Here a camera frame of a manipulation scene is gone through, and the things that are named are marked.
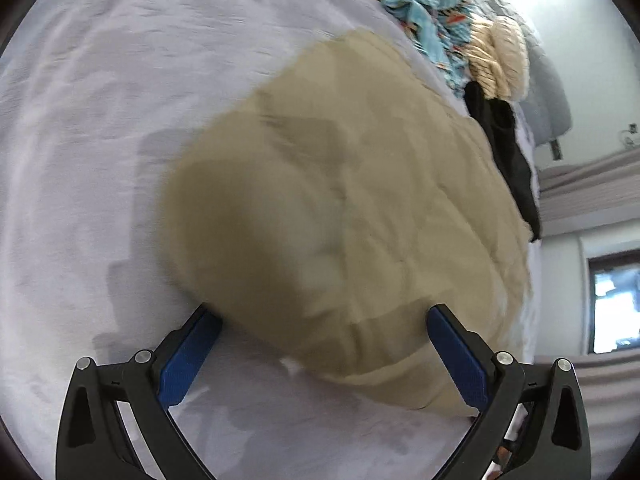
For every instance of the beige puffer jacket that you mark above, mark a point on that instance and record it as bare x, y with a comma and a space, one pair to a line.
350, 210

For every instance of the dark-framed window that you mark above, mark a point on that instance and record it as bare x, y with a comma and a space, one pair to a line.
615, 305

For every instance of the lavender fleece bed blanket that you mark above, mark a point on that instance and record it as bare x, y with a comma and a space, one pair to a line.
100, 110

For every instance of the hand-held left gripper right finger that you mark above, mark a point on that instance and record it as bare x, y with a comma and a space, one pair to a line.
460, 355

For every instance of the black folded garment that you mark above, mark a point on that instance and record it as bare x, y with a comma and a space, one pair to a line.
510, 160

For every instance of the cream striped fleece blanket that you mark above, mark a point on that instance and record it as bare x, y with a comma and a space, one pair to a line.
485, 60

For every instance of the dark wall switch panel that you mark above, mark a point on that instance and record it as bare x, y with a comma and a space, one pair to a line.
555, 150

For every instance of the blue monkey-print cloth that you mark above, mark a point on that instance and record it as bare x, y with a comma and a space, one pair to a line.
425, 5

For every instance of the grey quilted headboard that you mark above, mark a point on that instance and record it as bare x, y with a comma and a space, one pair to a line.
550, 100

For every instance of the cream round pleated pillow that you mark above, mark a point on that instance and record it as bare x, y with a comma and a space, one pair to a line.
515, 55

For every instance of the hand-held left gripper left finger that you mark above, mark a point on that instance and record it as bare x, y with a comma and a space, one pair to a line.
190, 355

